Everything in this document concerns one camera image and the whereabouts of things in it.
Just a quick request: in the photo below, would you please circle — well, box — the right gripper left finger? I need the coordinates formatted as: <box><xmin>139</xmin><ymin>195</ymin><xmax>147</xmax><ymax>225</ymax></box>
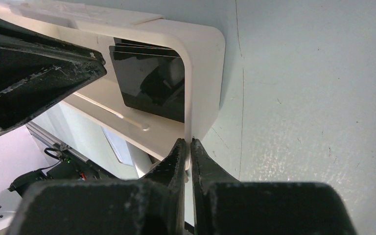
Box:
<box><xmin>7</xmin><ymin>139</ymin><xmax>187</xmax><ymax>235</ymax></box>

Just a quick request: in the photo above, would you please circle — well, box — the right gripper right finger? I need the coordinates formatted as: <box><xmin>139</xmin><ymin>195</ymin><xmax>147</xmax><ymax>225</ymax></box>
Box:
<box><xmin>190</xmin><ymin>139</ymin><xmax>356</xmax><ymax>235</ymax></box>

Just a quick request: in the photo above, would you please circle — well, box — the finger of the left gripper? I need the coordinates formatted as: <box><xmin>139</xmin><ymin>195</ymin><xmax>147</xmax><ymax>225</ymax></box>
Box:
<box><xmin>0</xmin><ymin>19</ymin><xmax>107</xmax><ymax>136</ymax></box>

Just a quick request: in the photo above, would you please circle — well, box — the white plastic tray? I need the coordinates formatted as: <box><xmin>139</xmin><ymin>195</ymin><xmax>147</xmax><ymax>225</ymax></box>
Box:
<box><xmin>0</xmin><ymin>0</ymin><xmax>226</xmax><ymax>160</ymax></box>

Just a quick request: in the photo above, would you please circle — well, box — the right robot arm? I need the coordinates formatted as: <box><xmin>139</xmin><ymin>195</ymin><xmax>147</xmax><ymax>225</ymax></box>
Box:
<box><xmin>0</xmin><ymin>139</ymin><xmax>356</xmax><ymax>235</ymax></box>

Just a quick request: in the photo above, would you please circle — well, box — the black credit cards stack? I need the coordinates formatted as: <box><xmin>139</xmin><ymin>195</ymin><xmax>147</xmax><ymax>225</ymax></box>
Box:
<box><xmin>109</xmin><ymin>38</ymin><xmax>185</xmax><ymax>122</ymax></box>

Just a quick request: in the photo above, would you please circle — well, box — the aluminium frame rail front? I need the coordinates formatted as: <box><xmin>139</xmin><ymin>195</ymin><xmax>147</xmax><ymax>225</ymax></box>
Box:
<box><xmin>25</xmin><ymin>123</ymin><xmax>118</xmax><ymax>179</ymax></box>

